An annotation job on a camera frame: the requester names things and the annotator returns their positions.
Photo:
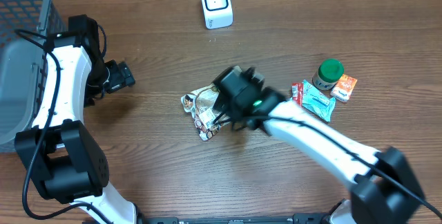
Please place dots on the red white snack bar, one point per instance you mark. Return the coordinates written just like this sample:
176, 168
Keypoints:
297, 92

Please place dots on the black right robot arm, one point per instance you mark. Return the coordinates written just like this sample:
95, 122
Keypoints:
381, 184

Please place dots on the green lid jar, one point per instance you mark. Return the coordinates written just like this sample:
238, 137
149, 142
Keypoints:
327, 75

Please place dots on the grey plastic basket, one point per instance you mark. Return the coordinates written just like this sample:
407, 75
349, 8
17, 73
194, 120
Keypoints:
23, 67

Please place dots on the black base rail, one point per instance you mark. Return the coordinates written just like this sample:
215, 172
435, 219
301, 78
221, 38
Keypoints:
304, 218

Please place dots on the brown snack bag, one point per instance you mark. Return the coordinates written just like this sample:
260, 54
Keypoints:
199, 103

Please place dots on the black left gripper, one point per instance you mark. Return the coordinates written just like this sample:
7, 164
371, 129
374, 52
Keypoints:
121, 77

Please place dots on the white barcode scanner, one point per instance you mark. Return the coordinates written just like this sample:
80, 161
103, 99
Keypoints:
217, 13

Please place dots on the teal snack packet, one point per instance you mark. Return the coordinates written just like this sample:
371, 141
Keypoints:
316, 102

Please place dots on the orange snack packet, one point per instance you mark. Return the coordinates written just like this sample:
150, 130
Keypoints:
344, 87

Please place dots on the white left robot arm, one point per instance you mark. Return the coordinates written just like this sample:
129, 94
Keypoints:
65, 167

